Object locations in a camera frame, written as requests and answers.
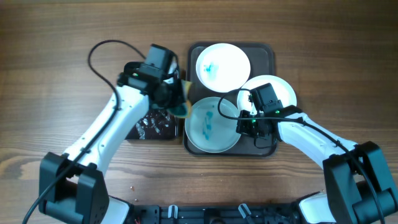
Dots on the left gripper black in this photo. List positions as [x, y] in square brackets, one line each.
[179, 98]

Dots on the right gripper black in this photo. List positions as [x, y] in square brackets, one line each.
[243, 128]

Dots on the green yellow sponge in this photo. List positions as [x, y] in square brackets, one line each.
[179, 104]

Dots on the white plate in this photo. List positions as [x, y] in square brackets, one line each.
[211, 126]
[223, 67]
[284, 92]

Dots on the white plate top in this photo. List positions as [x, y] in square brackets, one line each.
[223, 67]

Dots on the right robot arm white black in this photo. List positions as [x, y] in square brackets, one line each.
[359, 184]

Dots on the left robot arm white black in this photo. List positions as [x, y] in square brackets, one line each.
[72, 187]

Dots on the black water basin tray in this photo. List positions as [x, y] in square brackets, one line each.
[157, 124]

